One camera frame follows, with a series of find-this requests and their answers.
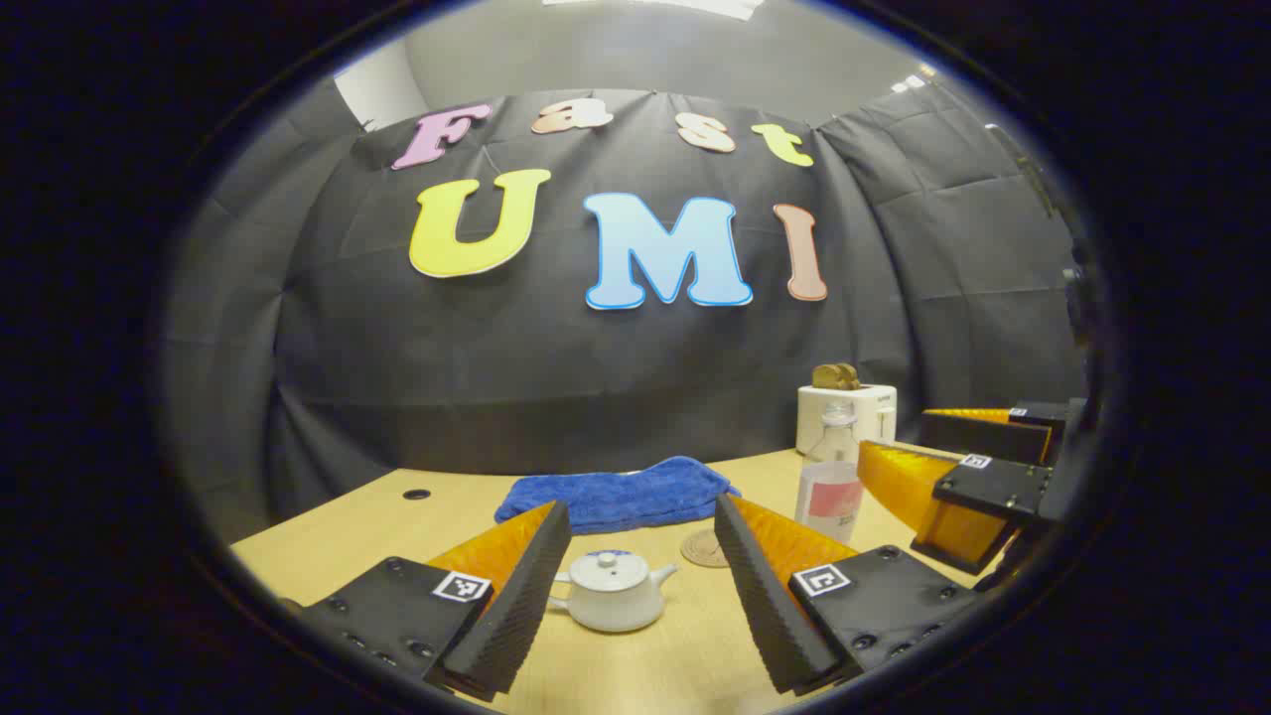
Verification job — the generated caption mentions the blue towel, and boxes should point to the blue towel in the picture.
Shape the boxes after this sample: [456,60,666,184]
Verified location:
[494,456,742,535]

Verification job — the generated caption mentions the white toaster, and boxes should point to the white toaster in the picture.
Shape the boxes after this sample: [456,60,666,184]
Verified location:
[796,383,899,458]

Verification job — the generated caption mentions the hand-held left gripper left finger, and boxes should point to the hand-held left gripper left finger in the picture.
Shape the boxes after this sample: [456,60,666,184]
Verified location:
[298,500,573,702]

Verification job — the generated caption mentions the round brown coaster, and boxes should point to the round brown coaster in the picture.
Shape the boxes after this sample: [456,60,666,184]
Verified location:
[681,528,733,569]

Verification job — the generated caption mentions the white teacup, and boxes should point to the white teacup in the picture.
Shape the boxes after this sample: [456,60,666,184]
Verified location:
[547,549,679,634]

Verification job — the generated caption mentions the clear water bottle pink label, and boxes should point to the clear water bottle pink label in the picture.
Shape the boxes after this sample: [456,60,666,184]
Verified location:
[794,400,863,544]

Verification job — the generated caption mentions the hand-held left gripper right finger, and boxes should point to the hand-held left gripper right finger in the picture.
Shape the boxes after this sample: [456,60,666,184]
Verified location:
[713,494,984,696]

